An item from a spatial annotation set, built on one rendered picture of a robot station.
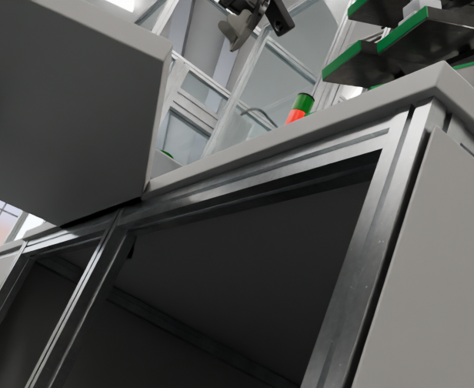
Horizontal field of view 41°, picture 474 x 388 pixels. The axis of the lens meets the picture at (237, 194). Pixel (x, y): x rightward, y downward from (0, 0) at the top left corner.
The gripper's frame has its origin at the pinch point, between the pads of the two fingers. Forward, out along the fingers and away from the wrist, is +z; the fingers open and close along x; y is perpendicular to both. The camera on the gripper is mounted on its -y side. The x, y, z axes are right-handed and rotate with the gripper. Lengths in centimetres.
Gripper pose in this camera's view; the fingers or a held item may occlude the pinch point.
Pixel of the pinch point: (236, 48)
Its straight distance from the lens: 134.5
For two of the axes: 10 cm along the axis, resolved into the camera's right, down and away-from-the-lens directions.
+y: -7.7, -5.1, -3.9
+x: 5.2, -1.5, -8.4
